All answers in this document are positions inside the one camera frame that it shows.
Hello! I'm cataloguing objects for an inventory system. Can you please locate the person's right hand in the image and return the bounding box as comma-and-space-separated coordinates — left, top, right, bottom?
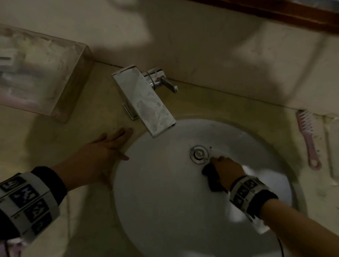
207, 155, 247, 192

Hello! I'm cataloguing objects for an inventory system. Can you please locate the person's left hand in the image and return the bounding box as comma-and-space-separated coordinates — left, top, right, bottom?
50, 123, 134, 195

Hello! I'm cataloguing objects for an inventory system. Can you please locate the white ceramic sink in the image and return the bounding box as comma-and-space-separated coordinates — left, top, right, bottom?
109, 113, 313, 257

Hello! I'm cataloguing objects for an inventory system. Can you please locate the clear box with toiletries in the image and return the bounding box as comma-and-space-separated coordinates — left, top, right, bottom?
0, 22, 96, 125

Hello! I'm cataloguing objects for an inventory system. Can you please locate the person's right forearm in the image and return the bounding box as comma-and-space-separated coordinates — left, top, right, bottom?
256, 197, 339, 257

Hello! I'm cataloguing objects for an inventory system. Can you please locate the chrome sink drain plug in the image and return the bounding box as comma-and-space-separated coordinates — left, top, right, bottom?
189, 145, 209, 165

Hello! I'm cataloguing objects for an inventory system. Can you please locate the right wrist marker band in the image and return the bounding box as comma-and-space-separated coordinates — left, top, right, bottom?
227, 174, 280, 225

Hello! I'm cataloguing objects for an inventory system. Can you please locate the wrist marker band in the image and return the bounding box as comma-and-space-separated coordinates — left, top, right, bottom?
227, 174, 280, 225
0, 163, 70, 246

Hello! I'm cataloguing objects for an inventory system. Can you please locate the chrome square faucet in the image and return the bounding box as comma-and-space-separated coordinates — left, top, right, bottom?
108, 64, 180, 140

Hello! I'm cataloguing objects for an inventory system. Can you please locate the left wrist marker band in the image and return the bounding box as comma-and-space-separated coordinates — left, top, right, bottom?
0, 163, 70, 246

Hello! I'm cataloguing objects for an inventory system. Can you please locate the pile of toiletry packets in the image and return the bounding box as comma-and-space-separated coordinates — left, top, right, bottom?
0, 33, 72, 110

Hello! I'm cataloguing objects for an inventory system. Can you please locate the pink comb counter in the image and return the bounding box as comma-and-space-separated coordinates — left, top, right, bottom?
4, 237, 24, 257

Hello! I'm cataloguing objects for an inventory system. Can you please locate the wood-framed mirror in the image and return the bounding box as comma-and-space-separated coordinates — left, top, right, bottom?
141, 0, 339, 36

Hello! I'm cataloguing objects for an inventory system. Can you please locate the pink comb with ring handle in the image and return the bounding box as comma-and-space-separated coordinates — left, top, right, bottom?
292, 109, 326, 171

